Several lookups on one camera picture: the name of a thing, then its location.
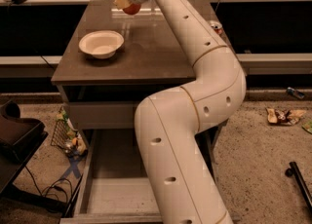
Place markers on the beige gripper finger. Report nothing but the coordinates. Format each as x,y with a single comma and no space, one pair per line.
122,4

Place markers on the red apple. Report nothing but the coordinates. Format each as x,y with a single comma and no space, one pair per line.
132,9

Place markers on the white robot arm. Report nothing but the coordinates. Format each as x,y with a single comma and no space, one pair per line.
167,122

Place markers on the grey drawer cabinet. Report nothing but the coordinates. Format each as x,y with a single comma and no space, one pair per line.
150,60

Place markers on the closed top drawer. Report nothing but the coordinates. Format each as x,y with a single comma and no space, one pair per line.
101,115

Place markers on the open middle drawer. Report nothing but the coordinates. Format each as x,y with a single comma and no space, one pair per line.
128,182

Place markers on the white paper bowl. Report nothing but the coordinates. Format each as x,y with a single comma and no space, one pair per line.
101,44

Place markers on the orange soda can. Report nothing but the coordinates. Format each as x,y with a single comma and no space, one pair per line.
216,26

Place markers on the dark tray on stand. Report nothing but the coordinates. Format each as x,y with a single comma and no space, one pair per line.
19,140

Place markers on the small blue can on floor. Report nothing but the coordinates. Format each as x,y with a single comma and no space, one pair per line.
295,93

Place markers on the crumpled snack wrapper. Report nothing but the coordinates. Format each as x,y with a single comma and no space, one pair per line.
284,117

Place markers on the green packet on floor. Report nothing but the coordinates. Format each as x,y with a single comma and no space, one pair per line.
307,126

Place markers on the black metal leg with caster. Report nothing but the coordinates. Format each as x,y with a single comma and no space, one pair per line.
293,170

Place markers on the wire basket with items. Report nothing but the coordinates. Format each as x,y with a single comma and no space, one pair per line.
66,138

